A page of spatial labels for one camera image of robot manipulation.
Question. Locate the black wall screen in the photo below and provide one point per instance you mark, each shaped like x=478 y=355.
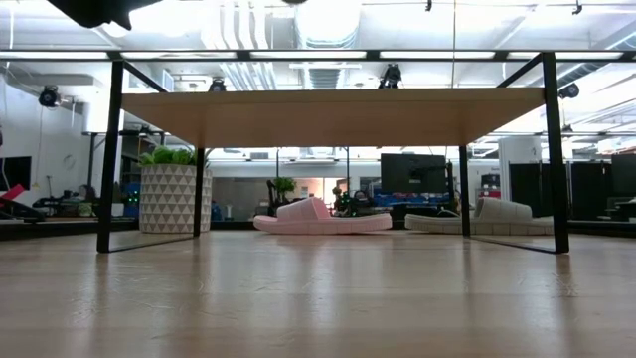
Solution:
x=15 y=174

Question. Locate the black metal rig frame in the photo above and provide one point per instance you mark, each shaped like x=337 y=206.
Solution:
x=49 y=230

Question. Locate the black office partition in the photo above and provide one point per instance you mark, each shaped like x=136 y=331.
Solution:
x=546 y=189

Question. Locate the red padded bar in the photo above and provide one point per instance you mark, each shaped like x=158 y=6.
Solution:
x=12 y=193

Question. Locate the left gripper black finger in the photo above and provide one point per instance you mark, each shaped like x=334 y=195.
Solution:
x=99 y=12

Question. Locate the black computer monitor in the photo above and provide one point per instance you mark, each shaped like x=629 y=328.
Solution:
x=625 y=174
x=412 y=174

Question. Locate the wooden shelf black metal frame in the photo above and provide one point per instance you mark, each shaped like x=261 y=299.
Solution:
x=333 y=119

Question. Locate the small green office plant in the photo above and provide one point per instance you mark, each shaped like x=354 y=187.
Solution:
x=284 y=184

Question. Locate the black round wall camera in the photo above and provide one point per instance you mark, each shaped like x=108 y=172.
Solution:
x=49 y=97
x=569 y=91

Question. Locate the pink rubber slide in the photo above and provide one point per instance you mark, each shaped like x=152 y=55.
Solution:
x=318 y=224

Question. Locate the grey rubber slide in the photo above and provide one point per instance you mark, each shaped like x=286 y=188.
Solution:
x=502 y=214

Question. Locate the black ceiling spotlight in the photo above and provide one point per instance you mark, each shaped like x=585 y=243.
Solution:
x=391 y=75
x=217 y=85

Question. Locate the green succulent white patterned pot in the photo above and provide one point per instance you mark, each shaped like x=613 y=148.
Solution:
x=171 y=199

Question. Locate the long linear ceiling light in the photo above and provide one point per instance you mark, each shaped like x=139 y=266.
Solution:
x=308 y=54

